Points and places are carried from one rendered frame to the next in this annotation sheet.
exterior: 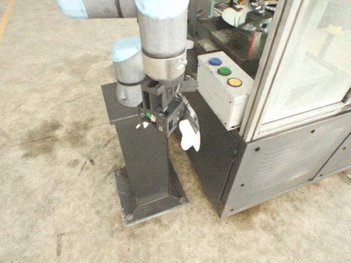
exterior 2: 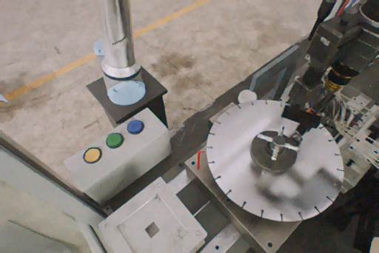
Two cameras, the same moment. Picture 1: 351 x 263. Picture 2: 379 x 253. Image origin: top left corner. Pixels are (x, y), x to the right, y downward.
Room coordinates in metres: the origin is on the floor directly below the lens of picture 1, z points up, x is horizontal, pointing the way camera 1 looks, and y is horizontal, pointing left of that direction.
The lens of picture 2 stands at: (0.80, -0.56, 1.47)
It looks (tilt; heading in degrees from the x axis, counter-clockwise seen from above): 57 degrees down; 71
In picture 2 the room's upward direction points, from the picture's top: 2 degrees counter-clockwise
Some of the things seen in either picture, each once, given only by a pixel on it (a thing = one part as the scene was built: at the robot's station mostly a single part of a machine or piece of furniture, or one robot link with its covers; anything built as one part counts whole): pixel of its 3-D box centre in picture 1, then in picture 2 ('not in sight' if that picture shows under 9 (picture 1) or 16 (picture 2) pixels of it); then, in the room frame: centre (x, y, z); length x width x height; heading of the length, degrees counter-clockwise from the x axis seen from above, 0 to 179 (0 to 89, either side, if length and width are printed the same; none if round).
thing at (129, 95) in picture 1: (132, 85); not in sight; (0.77, 0.17, 0.80); 0.15 x 0.15 x 0.10
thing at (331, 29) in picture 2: not in sight; (320, 62); (1.14, -0.33, 1.17); 0.06 x 0.05 x 0.20; 11
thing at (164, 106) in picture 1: (163, 99); not in sight; (0.36, 0.02, 1.05); 0.09 x 0.08 x 0.12; 150
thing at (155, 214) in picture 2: not in sight; (156, 234); (0.74, -0.44, 0.82); 0.18 x 0.18 x 0.15; 20
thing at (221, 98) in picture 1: (224, 88); (124, 155); (0.71, -0.19, 0.82); 0.28 x 0.11 x 0.15; 20
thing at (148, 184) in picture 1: (143, 150); (143, 133); (0.77, 0.17, 0.37); 0.40 x 0.40 x 0.75; 20
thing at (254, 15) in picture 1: (259, 13); (274, 149); (1.08, -0.38, 0.96); 0.11 x 0.11 x 0.03
